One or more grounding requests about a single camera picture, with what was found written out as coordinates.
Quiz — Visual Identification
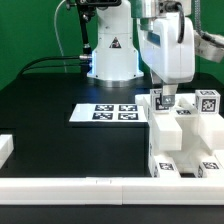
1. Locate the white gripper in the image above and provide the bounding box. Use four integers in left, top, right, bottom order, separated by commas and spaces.
137, 13, 195, 107

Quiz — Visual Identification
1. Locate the small white tagged nut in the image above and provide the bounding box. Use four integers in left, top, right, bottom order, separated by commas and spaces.
150, 89, 169, 113

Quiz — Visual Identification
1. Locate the small white tagged cube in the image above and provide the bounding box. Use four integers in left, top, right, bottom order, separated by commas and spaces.
195, 90, 220, 114

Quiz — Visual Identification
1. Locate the white chair seat part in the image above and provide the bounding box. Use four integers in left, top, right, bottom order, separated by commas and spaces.
148, 113, 224, 178

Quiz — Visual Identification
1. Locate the white marker sheet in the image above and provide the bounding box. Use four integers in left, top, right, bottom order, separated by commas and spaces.
69, 103, 147, 122

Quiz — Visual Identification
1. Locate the white front fence bar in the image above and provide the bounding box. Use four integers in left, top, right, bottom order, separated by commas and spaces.
0, 178, 224, 205

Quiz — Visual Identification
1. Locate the white fence bar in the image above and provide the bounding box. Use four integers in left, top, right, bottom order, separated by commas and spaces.
0, 134, 14, 169
0, 178, 224, 205

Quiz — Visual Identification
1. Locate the white left fence bar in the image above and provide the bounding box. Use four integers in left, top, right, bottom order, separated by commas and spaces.
0, 134, 14, 169

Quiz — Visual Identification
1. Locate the black cable bundle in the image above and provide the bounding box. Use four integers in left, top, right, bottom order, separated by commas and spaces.
16, 55, 93, 79

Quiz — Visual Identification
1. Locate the grey thin cable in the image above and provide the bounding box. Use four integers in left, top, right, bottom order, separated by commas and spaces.
54, 0, 69, 74

